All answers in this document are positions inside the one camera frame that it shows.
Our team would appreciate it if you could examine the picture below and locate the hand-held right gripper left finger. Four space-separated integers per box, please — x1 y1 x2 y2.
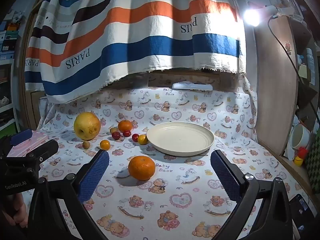
27 149 110 240

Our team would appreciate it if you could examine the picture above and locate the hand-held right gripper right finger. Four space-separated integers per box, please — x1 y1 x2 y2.
210 150 293 240

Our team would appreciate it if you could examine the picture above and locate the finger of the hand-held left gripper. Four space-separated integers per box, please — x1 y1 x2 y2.
10 129 33 147
25 140 59 163

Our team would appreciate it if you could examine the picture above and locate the large yellow pomelo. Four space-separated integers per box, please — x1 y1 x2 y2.
73 112 101 141

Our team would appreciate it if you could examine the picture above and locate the orange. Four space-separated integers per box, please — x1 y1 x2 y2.
128 155 156 181
118 120 133 132

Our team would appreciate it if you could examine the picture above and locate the cream round plate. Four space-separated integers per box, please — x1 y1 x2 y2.
146 122 215 157

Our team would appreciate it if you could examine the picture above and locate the person's left hand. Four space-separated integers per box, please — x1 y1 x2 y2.
1 194 28 229

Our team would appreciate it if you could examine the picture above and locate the pink box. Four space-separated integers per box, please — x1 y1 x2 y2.
10 131 48 157

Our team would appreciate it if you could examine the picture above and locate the bear print blanket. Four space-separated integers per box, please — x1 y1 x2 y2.
37 76 313 240

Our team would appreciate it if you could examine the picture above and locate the red and yellow toy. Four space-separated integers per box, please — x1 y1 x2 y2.
294 147 309 167

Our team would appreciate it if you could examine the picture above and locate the black phone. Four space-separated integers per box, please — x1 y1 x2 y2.
289 194 317 234

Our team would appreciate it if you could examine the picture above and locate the storage shelf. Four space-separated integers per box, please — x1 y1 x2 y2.
0 12 28 130

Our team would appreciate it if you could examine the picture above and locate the white cup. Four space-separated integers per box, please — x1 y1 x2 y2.
289 124 311 151

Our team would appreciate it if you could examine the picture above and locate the green checkered cloth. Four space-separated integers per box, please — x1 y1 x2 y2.
304 130 320 180

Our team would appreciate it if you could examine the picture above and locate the white remote control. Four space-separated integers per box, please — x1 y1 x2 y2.
172 82 213 92

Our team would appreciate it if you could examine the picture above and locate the wooden side panel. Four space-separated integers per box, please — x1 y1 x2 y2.
252 12 300 155

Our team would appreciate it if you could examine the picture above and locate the brown box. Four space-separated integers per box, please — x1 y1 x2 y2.
147 70 221 89

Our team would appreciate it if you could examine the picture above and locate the white bottle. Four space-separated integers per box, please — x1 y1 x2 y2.
305 48 316 85

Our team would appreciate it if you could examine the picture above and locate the striped cloth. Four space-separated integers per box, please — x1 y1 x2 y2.
24 0 248 103

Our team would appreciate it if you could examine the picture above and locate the white clip lamp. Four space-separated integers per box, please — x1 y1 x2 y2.
244 4 303 27

